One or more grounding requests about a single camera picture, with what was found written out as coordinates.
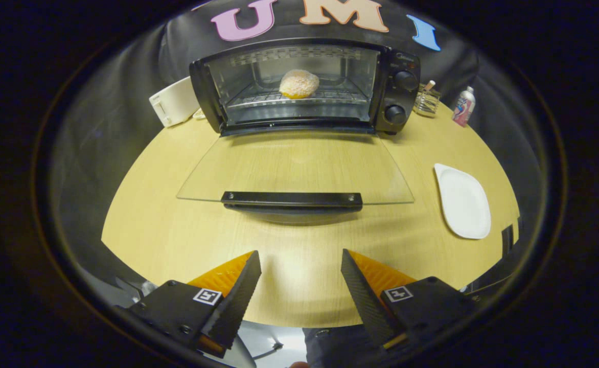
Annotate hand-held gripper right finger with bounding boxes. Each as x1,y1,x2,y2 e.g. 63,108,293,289
340,249,479,353

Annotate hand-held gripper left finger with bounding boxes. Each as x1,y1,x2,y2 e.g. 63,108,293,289
121,250,262,358

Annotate round bread bun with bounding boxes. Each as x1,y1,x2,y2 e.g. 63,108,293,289
279,70,320,100

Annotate black toaster oven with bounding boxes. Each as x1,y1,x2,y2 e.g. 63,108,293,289
176,38,422,214

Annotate person's dark trousers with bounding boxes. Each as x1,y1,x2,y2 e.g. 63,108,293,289
302,325,382,366

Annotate white plate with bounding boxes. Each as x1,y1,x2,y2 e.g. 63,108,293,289
433,163,492,240

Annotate white plastic box appliance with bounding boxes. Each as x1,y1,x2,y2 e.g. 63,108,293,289
149,77,201,128

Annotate glass jar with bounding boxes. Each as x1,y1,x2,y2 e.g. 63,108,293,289
413,80,442,118

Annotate white and pink spray can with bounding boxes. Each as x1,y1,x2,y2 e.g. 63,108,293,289
452,86,476,127

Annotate black backdrop cloth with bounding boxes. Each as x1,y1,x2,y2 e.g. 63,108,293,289
52,0,545,287

